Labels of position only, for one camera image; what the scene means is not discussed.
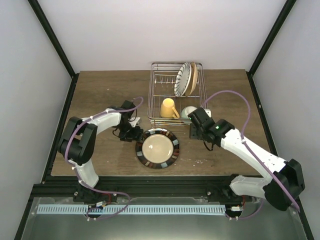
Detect light blue slotted cable duct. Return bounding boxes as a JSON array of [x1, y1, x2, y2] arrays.
[[36, 204, 226, 216]]

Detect wire dish rack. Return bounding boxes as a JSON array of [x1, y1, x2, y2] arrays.
[[147, 61, 208, 126]]

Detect yellow mug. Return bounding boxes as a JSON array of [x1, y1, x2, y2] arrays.
[[160, 98, 180, 119]]

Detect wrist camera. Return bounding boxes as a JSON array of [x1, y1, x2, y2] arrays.
[[128, 117, 141, 128], [204, 108, 212, 118]]

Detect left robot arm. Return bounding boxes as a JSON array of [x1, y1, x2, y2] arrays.
[[57, 96, 144, 202]]

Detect black aluminium frame rail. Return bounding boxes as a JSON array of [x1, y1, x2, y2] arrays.
[[31, 174, 241, 203]]

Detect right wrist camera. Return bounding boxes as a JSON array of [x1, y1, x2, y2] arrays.
[[204, 108, 212, 118]]

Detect blue striped white plate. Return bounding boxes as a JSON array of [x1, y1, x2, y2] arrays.
[[174, 62, 192, 97]]

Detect beige bird pattern plate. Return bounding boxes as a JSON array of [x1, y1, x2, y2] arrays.
[[184, 62, 198, 96]]

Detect dark checkered rim plate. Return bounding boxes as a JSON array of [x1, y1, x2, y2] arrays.
[[135, 128, 180, 169]]

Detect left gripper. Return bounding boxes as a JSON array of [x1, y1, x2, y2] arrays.
[[116, 122, 144, 144]]

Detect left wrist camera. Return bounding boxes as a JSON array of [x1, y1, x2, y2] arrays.
[[128, 117, 141, 128]]

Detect left black frame post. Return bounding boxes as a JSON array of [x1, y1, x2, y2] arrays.
[[27, 0, 76, 76]]

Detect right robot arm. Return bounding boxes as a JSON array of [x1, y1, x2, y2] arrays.
[[188, 107, 305, 211]]

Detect black frame post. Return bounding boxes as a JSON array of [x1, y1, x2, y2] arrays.
[[248, 0, 297, 76], [27, 0, 76, 76]]

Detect right black frame post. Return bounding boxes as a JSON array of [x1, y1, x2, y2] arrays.
[[248, 0, 297, 76]]

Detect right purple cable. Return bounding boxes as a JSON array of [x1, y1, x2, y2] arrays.
[[199, 90, 301, 221]]

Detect celadon green bowl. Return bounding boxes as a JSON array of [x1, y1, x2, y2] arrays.
[[180, 106, 197, 125]]

